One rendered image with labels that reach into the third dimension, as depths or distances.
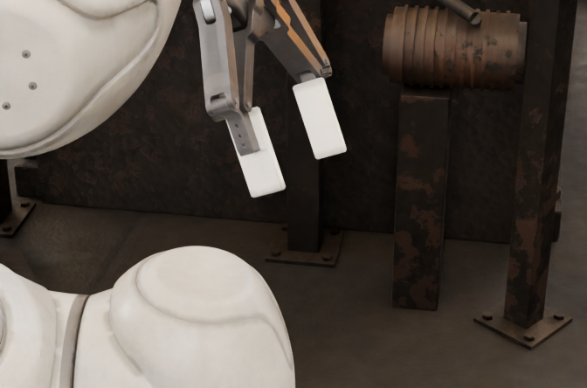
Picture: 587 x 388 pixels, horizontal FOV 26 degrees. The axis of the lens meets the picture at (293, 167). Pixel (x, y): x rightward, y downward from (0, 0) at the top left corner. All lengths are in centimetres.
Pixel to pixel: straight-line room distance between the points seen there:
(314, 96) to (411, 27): 87
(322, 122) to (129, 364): 28
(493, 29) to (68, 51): 156
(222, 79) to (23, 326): 25
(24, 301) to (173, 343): 12
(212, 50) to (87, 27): 53
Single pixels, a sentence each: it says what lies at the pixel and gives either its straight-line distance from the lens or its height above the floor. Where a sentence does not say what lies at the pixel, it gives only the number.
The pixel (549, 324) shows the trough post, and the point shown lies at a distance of 221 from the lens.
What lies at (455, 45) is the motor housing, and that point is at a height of 50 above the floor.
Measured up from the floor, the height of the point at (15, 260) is 1.
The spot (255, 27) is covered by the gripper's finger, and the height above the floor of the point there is 86.
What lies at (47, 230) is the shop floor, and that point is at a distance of 250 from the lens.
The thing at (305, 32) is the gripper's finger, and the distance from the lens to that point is 114.
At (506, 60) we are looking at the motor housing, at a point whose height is 48.
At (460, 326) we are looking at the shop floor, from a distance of 220.
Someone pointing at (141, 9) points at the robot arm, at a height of 106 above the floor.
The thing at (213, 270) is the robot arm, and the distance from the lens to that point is 106.
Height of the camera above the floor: 124
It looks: 27 degrees down
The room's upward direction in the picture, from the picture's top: straight up
